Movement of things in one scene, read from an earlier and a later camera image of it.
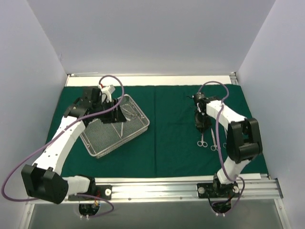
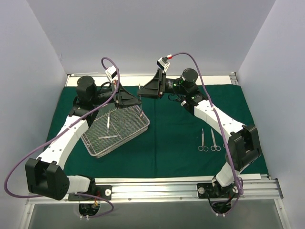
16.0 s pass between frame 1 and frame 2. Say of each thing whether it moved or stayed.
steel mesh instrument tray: stayed
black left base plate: stayed
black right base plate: stayed
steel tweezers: moved
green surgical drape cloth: stayed
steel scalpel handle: moved
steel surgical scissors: moved
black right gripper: moved
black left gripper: moved
